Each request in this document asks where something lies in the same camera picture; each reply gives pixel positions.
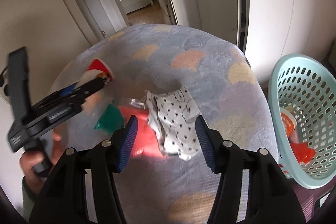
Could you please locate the red and white paper cup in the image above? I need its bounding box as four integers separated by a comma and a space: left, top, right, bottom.
75, 58, 114, 88

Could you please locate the orange soy milk paper cup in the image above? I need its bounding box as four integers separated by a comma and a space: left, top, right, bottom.
280, 106, 297, 137

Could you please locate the red plastic bag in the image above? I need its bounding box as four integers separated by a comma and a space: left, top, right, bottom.
290, 142, 315, 164

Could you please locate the grey sleeve forearm left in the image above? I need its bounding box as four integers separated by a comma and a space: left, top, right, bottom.
22, 176, 40, 222

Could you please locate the person's left hand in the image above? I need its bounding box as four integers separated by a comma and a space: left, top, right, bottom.
19, 130, 64, 193

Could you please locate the green plastic wrapper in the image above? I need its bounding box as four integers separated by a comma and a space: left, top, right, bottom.
94, 104, 125, 135

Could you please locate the teal plastic laundry basket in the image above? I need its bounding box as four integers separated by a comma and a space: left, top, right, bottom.
268, 54, 335, 189

